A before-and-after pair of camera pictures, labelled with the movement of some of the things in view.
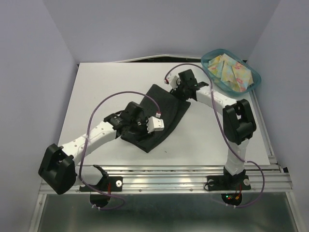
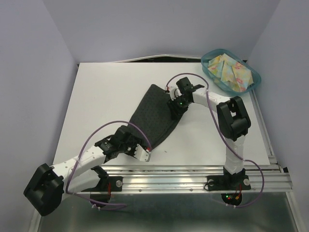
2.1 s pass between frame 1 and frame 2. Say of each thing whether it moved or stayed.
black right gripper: moved
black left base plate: stayed
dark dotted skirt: stayed
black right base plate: stayed
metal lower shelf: stayed
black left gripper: moved
